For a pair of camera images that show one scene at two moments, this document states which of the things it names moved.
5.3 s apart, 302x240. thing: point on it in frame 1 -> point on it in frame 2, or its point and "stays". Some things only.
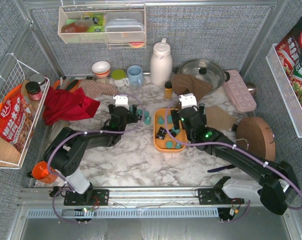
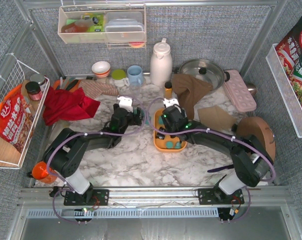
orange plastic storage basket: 162,142 stays
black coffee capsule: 160,136 stays
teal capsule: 161,120 stays
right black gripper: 177,120 -> 164,124
